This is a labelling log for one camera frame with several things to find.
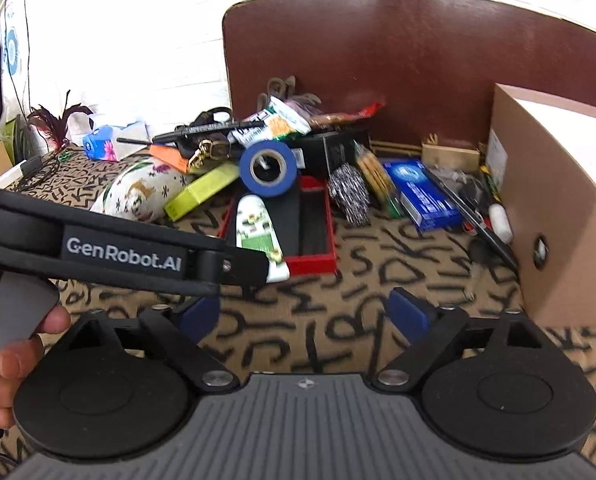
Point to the small brown cardboard box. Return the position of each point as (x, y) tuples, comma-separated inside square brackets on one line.
[(450, 157)]

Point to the yellow-green flat box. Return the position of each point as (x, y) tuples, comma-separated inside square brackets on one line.
[(198, 192)]

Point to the yellow black pen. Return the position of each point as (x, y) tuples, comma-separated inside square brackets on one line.
[(489, 180)]

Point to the brown wooden headboard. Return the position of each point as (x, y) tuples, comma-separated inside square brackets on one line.
[(403, 60)]

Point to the white patterned pouch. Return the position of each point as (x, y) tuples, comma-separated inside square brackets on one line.
[(133, 192)]

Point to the white capsule case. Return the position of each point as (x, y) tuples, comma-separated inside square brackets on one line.
[(500, 222)]

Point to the grey-brown glove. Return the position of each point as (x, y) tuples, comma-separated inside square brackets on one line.
[(283, 87)]

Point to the blue tissue pack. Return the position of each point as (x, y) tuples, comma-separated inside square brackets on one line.
[(100, 142)]

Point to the white green mini skateboard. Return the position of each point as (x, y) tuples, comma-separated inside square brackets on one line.
[(255, 232)]

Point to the red brown snack wrapper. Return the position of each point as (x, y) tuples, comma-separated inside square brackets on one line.
[(338, 117)]

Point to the black box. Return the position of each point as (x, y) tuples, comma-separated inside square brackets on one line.
[(328, 152)]

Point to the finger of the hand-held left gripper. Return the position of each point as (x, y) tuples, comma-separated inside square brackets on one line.
[(243, 269)]

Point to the dark red feather toy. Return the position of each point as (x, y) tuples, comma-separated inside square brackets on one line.
[(53, 125)]

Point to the blue flat box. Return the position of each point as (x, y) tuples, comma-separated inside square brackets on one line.
[(423, 195)]

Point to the red and black tray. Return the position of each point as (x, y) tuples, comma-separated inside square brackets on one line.
[(313, 225)]

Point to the white green orange snack packet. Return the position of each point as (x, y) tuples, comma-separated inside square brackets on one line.
[(278, 122)]

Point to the long black pen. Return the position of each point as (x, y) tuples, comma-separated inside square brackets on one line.
[(203, 130)]

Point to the bamboo stick bundle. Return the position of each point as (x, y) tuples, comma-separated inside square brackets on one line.
[(395, 147)]

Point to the silver glitter packet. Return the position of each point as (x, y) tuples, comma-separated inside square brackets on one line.
[(348, 195)]

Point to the blue tape roll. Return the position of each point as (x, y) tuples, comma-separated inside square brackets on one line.
[(245, 172)]

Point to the clear plastic bag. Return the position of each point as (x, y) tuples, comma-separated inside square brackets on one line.
[(465, 187)]

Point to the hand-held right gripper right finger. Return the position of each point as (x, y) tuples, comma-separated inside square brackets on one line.
[(409, 310)]

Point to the orange flat packet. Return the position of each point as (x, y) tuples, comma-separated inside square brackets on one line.
[(168, 157)]

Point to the pack of brown pencils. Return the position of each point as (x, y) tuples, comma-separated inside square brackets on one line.
[(373, 172)]

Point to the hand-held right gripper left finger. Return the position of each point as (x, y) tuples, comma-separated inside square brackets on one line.
[(200, 317)]

